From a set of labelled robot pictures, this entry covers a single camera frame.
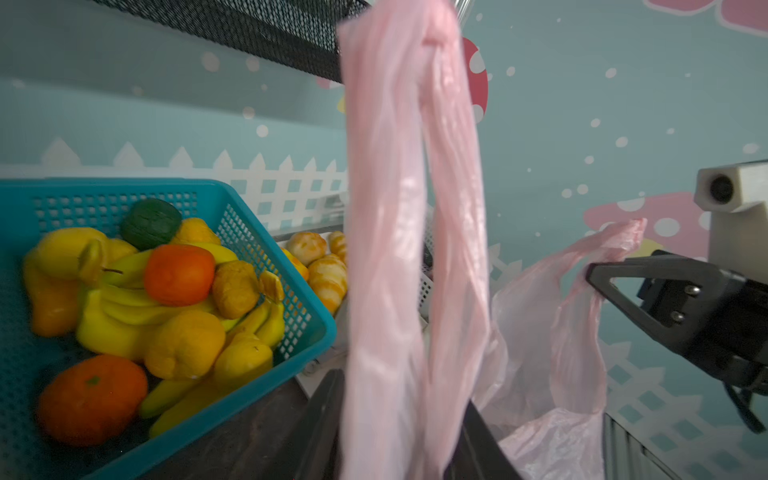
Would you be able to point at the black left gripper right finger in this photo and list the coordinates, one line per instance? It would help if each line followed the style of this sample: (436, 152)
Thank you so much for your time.
(477, 455)

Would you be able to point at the orange tangerine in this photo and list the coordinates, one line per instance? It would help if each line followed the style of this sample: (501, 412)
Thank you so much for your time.
(92, 401)

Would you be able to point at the pink plastic grocery bag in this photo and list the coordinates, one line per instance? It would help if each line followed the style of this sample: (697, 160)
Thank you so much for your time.
(527, 356)

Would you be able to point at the teal plastic fruit basket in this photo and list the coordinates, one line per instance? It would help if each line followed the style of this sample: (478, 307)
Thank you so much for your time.
(31, 209)

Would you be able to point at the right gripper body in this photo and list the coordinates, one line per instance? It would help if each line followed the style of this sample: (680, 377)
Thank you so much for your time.
(734, 349)

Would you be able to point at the orange tomato fruit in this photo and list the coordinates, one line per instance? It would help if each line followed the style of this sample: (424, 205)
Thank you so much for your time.
(179, 275)

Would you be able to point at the black mesh wall basket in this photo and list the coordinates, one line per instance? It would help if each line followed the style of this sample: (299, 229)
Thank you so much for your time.
(300, 34)

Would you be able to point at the round beige bread bun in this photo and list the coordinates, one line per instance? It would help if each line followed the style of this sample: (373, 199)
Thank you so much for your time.
(307, 247)

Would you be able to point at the small striped bread roll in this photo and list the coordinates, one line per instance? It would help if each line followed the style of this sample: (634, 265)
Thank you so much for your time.
(338, 245)

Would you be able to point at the green avocado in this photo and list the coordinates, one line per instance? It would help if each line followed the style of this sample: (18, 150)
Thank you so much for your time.
(150, 223)

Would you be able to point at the yellow lemon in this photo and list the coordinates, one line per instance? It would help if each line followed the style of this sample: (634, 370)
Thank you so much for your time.
(195, 230)

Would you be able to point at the white plastic vegetable basket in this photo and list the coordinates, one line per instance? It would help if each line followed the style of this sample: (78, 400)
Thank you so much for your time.
(426, 282)

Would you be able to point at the banana bunch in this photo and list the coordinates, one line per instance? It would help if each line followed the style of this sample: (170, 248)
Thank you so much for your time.
(80, 282)

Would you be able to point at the long striped croissant bread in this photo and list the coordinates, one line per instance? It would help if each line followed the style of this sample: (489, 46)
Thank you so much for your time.
(328, 278)

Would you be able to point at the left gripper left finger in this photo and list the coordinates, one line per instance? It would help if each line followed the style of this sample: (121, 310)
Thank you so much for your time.
(312, 450)

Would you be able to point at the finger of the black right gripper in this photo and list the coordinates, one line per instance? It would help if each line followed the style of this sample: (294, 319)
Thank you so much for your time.
(671, 298)

